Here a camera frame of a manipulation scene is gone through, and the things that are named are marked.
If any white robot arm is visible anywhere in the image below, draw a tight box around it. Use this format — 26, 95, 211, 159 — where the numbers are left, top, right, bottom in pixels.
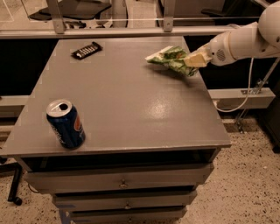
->
184, 1, 280, 67

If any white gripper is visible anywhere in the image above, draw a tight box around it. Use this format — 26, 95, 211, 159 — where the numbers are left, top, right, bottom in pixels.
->
184, 32, 235, 68

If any black office chair base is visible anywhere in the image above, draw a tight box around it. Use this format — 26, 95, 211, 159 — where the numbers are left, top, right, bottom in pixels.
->
0, 157, 24, 207

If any grey metal window rail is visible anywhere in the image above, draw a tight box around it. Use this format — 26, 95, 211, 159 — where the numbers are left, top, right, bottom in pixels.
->
0, 0, 263, 40

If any black candy bar wrapper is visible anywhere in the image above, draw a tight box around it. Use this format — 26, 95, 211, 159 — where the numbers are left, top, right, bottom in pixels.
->
71, 42, 102, 60

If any blue pepsi can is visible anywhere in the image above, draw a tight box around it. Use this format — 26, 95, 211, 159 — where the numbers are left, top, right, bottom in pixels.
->
46, 99, 86, 149

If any grey drawer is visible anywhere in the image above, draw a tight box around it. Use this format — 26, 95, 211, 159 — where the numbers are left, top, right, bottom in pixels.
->
53, 191, 197, 212
70, 206, 186, 224
24, 163, 214, 193

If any grey drawer cabinet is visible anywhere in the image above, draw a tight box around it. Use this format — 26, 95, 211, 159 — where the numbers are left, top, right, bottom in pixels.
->
0, 36, 232, 224

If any bottom grey drawer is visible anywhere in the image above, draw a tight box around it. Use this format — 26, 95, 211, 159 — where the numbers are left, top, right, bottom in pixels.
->
70, 206, 186, 224

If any green jalapeno chip bag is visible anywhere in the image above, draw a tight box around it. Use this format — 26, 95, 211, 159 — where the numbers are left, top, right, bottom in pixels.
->
145, 46, 198, 77

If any middle grey drawer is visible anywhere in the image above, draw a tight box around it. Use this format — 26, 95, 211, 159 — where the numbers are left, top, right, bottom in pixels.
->
53, 191, 197, 212

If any black chair behind glass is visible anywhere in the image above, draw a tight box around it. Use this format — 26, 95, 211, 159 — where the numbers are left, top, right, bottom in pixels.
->
28, 0, 112, 29

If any top grey drawer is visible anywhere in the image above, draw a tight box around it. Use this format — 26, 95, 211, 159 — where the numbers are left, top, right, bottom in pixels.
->
24, 163, 214, 193

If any white cable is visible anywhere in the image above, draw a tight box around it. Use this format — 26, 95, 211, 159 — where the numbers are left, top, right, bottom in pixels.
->
214, 24, 256, 114

